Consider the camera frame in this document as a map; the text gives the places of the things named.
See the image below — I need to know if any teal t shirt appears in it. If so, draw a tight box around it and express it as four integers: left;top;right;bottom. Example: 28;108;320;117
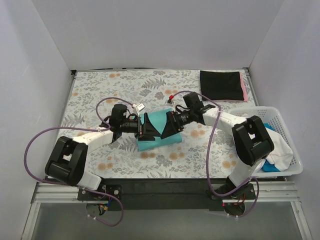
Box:
137;108;182;152

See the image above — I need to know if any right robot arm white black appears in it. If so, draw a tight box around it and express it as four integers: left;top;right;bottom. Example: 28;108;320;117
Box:
160;90;275;198

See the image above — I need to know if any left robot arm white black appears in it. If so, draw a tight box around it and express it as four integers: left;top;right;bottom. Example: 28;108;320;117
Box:
44;104;161;191

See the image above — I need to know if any folded black t shirt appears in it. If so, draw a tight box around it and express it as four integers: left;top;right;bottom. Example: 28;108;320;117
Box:
199;70;244;101

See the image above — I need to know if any folded pink t shirt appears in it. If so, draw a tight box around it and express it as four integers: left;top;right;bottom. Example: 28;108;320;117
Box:
239;72;249;102

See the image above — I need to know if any white plastic basket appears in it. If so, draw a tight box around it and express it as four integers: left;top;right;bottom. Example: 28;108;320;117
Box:
228;106;304;176

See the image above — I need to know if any blue t shirt in basket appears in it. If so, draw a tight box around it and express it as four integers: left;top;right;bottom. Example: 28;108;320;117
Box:
261;121;282;173

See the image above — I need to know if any white t shirt in basket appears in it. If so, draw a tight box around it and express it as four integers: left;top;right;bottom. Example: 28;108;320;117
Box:
255;123;293;172

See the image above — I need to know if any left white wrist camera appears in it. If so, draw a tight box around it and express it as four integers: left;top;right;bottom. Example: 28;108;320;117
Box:
131;103;146;117

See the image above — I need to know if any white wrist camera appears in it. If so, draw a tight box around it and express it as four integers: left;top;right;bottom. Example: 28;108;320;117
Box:
165;95;174;106
131;103;146;117

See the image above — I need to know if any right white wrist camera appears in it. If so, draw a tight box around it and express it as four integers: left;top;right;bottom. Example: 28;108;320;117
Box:
165;95;174;106

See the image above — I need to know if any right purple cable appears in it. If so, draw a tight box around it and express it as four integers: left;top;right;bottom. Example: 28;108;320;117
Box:
172;90;260;222

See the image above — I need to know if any purple cable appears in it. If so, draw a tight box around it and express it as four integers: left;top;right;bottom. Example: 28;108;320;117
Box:
172;90;260;222
24;97;125;227

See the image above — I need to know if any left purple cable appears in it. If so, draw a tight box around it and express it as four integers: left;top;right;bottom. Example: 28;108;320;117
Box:
24;97;125;227

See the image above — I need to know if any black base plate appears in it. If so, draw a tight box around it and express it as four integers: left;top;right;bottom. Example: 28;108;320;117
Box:
76;178;257;212

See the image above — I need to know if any aluminium front rail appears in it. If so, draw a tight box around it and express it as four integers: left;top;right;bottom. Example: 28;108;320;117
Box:
32;179;300;203

